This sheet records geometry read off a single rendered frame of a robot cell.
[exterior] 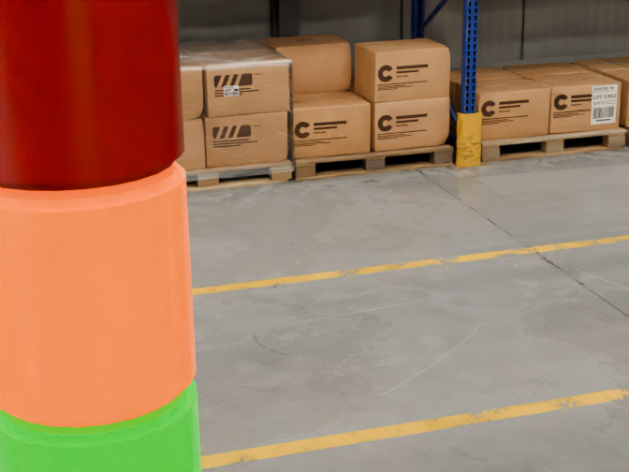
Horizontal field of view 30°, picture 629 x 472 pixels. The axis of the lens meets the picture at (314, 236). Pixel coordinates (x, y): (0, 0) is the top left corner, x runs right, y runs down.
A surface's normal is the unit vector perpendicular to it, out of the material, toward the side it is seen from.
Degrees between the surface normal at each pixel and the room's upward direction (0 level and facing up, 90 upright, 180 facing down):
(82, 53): 90
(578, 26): 90
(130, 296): 90
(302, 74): 90
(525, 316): 0
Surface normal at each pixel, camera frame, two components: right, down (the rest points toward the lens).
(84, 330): 0.16, 0.32
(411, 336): -0.01, -0.95
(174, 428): 0.81, 0.18
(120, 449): 0.41, 0.29
